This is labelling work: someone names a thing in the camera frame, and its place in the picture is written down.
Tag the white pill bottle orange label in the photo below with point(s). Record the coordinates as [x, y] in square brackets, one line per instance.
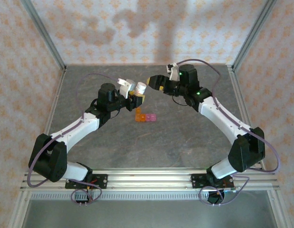
[140, 88]

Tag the orange and pink pill organizer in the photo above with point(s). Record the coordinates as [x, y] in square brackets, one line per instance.
[149, 117]

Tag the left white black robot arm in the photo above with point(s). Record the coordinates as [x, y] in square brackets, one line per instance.
[75, 131]

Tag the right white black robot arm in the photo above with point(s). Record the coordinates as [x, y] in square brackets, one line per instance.
[220, 121]

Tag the grey metal sheet shelf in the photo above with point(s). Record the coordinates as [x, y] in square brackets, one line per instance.
[149, 213]

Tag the aluminium table side rail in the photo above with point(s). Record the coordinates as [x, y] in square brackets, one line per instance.
[55, 99]
[238, 95]

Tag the aluminium frame corner post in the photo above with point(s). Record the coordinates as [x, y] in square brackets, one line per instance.
[253, 35]
[45, 35]

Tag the aluminium cross rail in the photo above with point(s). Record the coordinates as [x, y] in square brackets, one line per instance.
[149, 178]

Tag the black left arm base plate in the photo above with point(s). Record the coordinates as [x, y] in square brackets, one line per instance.
[101, 181]

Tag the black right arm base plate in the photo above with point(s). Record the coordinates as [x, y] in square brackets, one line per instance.
[197, 181]

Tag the aluminium frame leg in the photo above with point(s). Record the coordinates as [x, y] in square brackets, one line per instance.
[277, 209]
[19, 209]

